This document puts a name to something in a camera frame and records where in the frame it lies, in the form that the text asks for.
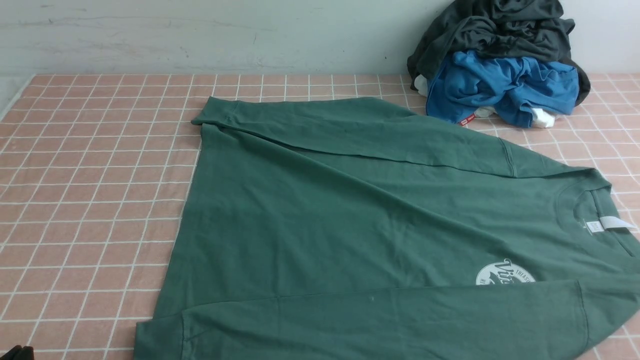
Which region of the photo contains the dark grey crumpled garment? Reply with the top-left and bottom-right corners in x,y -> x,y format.
406,0 -> 591,105

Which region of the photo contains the blue crumpled garment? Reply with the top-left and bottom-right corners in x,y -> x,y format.
425,50 -> 579,129

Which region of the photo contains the green long-sleeved shirt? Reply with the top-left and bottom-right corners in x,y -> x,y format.
134,97 -> 639,360

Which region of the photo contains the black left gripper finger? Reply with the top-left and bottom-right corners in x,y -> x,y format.
0,345 -> 35,360

